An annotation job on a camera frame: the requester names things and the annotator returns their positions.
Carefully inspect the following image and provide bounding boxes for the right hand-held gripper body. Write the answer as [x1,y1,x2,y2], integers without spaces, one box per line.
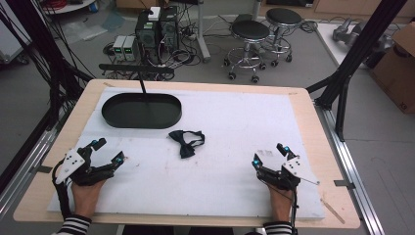
[255,156,321,192]

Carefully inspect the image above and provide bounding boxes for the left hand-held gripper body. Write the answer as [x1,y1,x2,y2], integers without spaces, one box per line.
[54,146,115,187]

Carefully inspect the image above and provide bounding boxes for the person's left hand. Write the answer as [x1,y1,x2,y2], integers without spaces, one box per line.
[70,178,107,219]

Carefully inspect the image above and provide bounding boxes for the person's right hand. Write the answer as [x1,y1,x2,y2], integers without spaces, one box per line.
[266,183,294,223]

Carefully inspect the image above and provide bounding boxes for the grey tape strip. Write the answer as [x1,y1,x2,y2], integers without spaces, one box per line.
[34,164,54,174]
[333,179,356,191]

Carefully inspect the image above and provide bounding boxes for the white foam mat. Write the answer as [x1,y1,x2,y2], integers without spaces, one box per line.
[46,86,326,221]

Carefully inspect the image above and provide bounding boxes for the black oval tray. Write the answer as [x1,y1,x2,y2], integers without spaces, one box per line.
[101,92,183,130]

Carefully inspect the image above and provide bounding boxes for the thin wooden stick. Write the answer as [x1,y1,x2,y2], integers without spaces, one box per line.
[319,198,346,225]

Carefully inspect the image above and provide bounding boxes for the black bow tie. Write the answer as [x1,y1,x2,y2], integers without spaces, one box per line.
[167,129,207,160]

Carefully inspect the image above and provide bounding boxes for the black stand with crossbar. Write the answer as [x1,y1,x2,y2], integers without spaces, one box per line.
[98,63,175,106]

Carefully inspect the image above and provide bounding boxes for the person's dark legs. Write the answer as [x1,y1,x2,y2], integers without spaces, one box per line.
[120,224,235,235]

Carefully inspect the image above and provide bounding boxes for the grey power supply unit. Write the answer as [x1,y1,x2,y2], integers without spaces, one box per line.
[112,34,127,62]
[123,35,138,62]

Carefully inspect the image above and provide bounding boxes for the black computer tower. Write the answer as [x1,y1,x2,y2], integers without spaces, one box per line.
[134,10,161,65]
[159,5,180,51]

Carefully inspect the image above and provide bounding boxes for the black round stool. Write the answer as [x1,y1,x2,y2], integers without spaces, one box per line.
[222,20,272,84]
[264,7,303,69]

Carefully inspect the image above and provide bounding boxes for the brown cardboard box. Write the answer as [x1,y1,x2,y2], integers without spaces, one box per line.
[369,22,415,115]

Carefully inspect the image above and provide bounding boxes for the grey machine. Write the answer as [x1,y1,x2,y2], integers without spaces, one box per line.
[332,17,396,70]

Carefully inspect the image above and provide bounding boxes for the grey table leg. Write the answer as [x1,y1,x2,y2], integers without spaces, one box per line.
[195,0,212,64]

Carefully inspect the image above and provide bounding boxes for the white box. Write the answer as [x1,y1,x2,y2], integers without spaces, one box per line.
[147,6,161,22]

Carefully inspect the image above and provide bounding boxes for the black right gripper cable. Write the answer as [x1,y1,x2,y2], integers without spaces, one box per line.
[273,184,300,235]

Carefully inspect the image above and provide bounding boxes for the aluminium rail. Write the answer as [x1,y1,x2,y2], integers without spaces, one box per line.
[313,103,387,235]
[0,126,59,219]

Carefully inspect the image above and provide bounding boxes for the tangle of floor cables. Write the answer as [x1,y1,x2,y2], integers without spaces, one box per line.
[103,6,229,82]

